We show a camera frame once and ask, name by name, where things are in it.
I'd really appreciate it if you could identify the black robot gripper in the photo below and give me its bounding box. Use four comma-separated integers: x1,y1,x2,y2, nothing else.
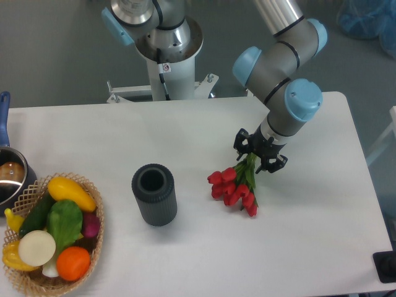
233,128,288,173

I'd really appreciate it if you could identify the red tulip bouquet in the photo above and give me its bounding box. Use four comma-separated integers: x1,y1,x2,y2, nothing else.
207,153,259,217

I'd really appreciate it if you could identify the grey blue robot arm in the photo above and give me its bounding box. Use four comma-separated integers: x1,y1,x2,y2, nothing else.
101,1,327,173

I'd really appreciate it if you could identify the dark grey ribbed vase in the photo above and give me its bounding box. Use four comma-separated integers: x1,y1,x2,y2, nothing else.
131,163,178,226

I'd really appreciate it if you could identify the black device at table edge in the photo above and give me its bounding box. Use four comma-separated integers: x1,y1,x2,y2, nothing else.
372,251,395,283

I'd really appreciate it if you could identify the blue plastic bag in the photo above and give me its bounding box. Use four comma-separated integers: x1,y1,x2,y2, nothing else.
336,1,395,58

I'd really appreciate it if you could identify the purple red onion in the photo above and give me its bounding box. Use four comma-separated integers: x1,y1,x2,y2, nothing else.
81,212,101,238

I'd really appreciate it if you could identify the yellow squash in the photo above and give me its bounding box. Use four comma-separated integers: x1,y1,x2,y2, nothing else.
47,176,97,212

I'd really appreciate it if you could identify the green lettuce leaf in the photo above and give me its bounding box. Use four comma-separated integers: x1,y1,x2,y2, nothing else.
46,199,83,256

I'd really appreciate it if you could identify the orange fruit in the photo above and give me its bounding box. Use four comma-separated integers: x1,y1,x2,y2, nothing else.
56,246,90,281

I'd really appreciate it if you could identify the woven wicker basket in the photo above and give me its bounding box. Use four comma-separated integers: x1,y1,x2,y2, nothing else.
2,173,105,296

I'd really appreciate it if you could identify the dark green cucumber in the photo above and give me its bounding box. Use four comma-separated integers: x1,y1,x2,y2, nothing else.
19,192,56,238

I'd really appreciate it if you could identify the white round onion slice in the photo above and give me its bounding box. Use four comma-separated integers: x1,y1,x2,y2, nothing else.
18,230,56,267

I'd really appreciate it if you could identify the yellow bell pepper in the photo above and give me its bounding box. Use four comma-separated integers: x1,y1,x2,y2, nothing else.
2,240,40,272

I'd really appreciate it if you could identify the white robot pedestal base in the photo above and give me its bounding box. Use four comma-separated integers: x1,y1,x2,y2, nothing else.
107,16,219,103

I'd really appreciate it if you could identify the blue handled saucepan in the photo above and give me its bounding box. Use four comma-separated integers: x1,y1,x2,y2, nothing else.
1,91,37,218

